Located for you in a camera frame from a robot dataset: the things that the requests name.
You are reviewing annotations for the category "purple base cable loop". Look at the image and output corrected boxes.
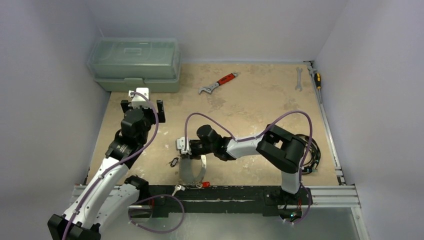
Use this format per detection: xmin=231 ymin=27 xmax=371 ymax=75
xmin=127 ymin=194 xmax=184 ymax=234

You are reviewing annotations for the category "aluminium side rail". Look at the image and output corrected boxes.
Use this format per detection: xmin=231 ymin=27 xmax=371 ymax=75
xmin=303 ymin=61 xmax=347 ymax=186

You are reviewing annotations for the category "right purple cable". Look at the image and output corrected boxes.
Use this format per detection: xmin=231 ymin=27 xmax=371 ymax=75
xmin=183 ymin=110 xmax=314 ymax=226

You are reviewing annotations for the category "green translucent plastic toolbox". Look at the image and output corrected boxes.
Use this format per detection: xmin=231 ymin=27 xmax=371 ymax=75
xmin=87 ymin=37 xmax=182 ymax=93

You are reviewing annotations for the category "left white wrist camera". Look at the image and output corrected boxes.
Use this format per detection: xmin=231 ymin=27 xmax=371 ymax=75
xmin=128 ymin=87 xmax=150 ymax=102

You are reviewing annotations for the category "key with white tag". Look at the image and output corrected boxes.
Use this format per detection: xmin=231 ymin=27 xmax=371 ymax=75
xmin=171 ymin=184 xmax=186 ymax=196

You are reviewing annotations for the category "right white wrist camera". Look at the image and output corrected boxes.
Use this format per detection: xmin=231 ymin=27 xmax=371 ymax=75
xmin=175 ymin=136 xmax=191 ymax=155

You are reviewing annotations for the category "yellow black screwdriver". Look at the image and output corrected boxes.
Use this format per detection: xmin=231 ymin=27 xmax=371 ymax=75
xmin=314 ymin=72 xmax=321 ymax=91

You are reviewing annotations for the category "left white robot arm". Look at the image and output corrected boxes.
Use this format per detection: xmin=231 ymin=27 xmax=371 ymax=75
xmin=47 ymin=100 xmax=166 ymax=240

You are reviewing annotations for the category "silver open-end spanner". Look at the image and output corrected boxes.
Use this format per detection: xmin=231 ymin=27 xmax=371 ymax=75
xmin=294 ymin=67 xmax=303 ymax=92

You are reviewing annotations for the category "key with red tag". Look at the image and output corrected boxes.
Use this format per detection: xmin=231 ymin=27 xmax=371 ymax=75
xmin=195 ymin=181 xmax=211 ymax=189

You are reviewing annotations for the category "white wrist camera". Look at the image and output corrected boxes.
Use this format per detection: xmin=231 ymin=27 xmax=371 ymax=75
xmin=175 ymin=136 xmax=191 ymax=155
xmin=128 ymin=87 xmax=150 ymax=102

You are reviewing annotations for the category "red handled adjustable wrench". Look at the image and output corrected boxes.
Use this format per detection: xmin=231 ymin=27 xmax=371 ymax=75
xmin=198 ymin=72 xmax=239 ymax=95

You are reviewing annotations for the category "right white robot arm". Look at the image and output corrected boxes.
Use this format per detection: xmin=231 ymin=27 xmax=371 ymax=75
xmin=176 ymin=124 xmax=307 ymax=204

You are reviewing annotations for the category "black cable bundle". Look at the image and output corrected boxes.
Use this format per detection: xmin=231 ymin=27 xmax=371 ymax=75
xmin=294 ymin=133 xmax=322 ymax=176

